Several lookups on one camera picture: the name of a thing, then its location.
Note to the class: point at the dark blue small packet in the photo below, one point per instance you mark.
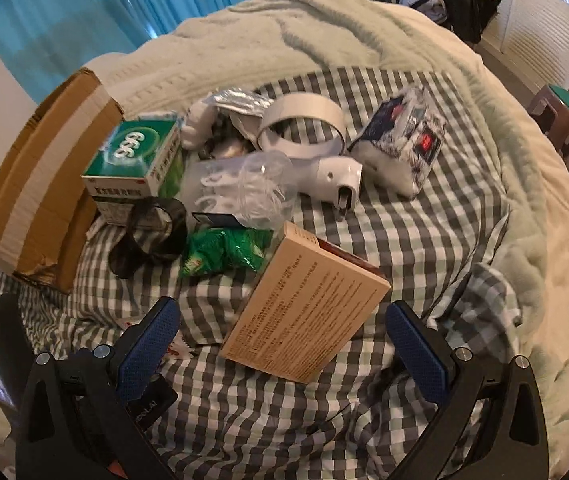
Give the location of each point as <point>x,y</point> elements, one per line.
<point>214,220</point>

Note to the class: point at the pale green knit blanket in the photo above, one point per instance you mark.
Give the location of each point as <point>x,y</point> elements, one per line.
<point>314,35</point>

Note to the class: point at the white medicine box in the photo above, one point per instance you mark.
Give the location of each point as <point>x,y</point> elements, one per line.
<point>114,210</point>

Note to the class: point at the white louvered cabinet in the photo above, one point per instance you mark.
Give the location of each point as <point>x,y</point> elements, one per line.
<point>539,25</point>

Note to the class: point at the grey checked cloth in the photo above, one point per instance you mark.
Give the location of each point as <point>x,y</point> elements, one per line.
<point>414,240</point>

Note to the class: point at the brown cardboard box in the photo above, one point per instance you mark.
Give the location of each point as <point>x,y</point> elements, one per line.
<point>19,160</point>

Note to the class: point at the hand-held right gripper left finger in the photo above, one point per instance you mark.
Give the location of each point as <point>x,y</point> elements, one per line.
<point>148,352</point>

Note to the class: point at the green snack packet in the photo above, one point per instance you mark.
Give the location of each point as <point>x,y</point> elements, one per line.
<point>219,255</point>

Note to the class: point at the blue curtain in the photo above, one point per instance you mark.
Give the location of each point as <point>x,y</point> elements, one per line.
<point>89,10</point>

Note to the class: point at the clear plastic bag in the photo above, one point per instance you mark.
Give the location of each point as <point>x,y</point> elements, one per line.
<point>234,185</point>

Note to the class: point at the black tape roll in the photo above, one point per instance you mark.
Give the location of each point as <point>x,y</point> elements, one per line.
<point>177,235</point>

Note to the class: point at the beige paper box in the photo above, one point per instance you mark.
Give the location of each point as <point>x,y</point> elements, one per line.
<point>304,310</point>

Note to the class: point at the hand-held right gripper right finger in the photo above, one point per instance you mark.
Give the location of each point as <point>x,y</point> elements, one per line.
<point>417,360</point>

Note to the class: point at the purple stool teal top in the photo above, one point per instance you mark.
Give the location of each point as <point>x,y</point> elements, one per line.
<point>559,110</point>

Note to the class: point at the dark patterned tissue packet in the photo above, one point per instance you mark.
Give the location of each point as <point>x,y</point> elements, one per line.
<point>394,145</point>

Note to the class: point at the silver foil packet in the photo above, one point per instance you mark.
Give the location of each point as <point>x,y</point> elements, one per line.
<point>237,100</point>

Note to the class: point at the green medicine box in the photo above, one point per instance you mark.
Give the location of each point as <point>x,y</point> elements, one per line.
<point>134,150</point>

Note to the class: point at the white handheld fan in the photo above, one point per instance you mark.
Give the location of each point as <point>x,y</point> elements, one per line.
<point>329,175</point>

